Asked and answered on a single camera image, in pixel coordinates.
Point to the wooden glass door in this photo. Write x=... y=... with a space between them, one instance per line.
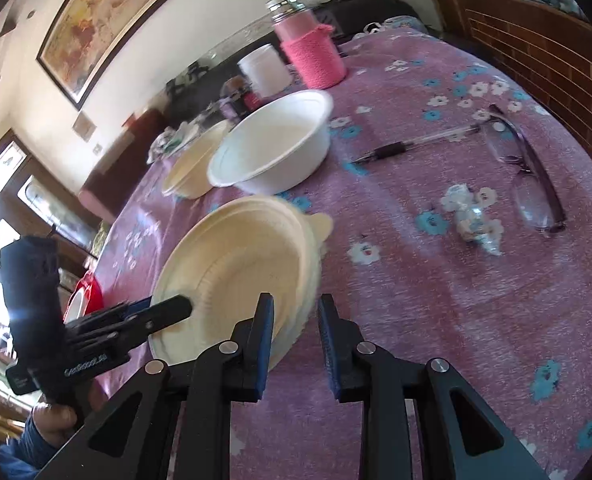
x=6 y=200

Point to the pink bottle with knit sleeve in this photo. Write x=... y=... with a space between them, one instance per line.
x=311 y=55

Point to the crumpled clear plastic wrapper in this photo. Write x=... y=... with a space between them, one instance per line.
x=468 y=220

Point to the purple framed eyeglasses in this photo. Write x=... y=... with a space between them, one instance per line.
x=540 y=205

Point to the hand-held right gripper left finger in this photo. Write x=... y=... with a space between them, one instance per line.
x=263 y=355

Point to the white container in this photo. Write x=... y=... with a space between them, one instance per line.
x=266 y=72

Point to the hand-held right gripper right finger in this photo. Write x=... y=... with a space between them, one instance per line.
x=328 y=355

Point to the white cloth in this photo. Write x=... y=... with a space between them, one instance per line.
x=176 y=137

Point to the white bowl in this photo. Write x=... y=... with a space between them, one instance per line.
x=276 y=145

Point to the clear ballpoint pen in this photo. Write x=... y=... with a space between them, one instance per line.
x=390 y=150

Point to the large framed painting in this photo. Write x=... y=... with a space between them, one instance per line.
x=116 y=15

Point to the framed wall plaque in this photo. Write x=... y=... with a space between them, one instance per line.
x=83 y=127

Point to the brown armchair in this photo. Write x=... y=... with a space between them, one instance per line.
x=121 y=160

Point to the wall switch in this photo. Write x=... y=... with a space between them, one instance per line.
x=97 y=148

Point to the cream bowl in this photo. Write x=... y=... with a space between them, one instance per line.
x=191 y=170
x=236 y=260

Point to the wooden slatted furniture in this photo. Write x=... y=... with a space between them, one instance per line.
x=525 y=45

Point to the purple floral tablecloth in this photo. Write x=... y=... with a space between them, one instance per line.
x=400 y=285

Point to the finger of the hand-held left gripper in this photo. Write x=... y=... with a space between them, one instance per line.
x=131 y=304
x=161 y=312

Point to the person's left hand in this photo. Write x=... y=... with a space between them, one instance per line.
x=51 y=420

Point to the red plastic plate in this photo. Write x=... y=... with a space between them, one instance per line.
x=92 y=290

